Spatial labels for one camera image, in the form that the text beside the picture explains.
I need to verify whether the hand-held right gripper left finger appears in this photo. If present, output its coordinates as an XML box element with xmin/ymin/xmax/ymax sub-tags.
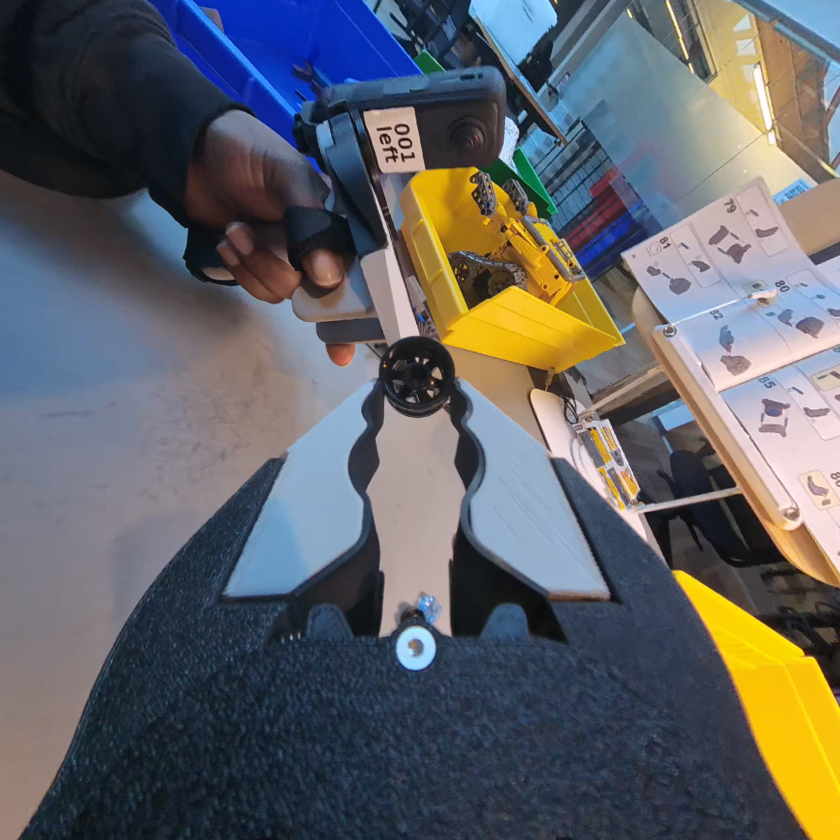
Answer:
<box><xmin>222</xmin><ymin>379</ymin><xmax>385</xmax><ymax>637</ymax></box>

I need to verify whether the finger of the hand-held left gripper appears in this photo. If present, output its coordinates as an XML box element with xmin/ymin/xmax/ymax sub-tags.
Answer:
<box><xmin>360</xmin><ymin>243</ymin><xmax>422</xmax><ymax>343</ymax></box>

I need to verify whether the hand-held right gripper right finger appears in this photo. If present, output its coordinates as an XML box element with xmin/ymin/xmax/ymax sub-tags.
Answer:
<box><xmin>449</xmin><ymin>379</ymin><xmax>613</xmax><ymax>637</ymax></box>

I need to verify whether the grey toy cab assembly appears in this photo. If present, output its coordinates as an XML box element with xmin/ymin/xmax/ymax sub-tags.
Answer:
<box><xmin>406</xmin><ymin>276</ymin><xmax>444</xmax><ymax>334</ymax></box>

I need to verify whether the black toy wheel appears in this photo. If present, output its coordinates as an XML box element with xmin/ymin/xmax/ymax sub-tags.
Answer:
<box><xmin>378</xmin><ymin>336</ymin><xmax>458</xmax><ymax>418</ymax></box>

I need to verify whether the blue bin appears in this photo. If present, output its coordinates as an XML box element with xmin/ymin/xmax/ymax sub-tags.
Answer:
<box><xmin>147</xmin><ymin>0</ymin><xmax>422</xmax><ymax>148</ymax></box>

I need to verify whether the grey desk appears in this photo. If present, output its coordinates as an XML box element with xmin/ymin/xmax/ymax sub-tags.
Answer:
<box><xmin>0</xmin><ymin>167</ymin><xmax>664</xmax><ymax>840</ymax></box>

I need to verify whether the person's left hand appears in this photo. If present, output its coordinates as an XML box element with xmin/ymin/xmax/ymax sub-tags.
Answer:
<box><xmin>184</xmin><ymin>108</ymin><xmax>358</xmax><ymax>367</ymax></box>

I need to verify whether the wooden table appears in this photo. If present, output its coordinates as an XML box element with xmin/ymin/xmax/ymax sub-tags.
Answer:
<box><xmin>469</xmin><ymin>0</ymin><xmax>571</xmax><ymax>147</ymax></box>

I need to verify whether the white book stand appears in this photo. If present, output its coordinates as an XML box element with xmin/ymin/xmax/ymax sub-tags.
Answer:
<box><xmin>530</xmin><ymin>282</ymin><xmax>840</xmax><ymax>589</ymax></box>

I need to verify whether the sticker sheet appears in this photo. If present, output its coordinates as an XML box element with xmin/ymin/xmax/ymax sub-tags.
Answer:
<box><xmin>572</xmin><ymin>416</ymin><xmax>642</xmax><ymax>513</ymax></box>

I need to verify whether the green bin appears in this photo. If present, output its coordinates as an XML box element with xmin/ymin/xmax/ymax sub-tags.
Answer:
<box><xmin>413</xmin><ymin>49</ymin><xmax>560</xmax><ymax>221</ymax></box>

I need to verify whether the yellow toy bulldozer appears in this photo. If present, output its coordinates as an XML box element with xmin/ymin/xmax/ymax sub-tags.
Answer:
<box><xmin>449</xmin><ymin>171</ymin><xmax>586</xmax><ymax>307</ymax></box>

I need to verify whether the instruction booklet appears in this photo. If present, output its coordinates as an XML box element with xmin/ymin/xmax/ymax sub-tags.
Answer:
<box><xmin>620</xmin><ymin>177</ymin><xmax>840</xmax><ymax>514</ymax></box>

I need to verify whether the wide yellow bin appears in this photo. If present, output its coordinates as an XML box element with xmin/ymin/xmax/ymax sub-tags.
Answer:
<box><xmin>672</xmin><ymin>570</ymin><xmax>840</xmax><ymax>840</ymax></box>

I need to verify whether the black cable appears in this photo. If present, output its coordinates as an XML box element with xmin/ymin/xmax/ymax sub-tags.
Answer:
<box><xmin>543</xmin><ymin>366</ymin><xmax>584</xmax><ymax>426</ymax></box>

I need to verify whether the metal wire rack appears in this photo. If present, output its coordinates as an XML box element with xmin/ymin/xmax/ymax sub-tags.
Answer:
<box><xmin>525</xmin><ymin>125</ymin><xmax>651</xmax><ymax>280</ymax></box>

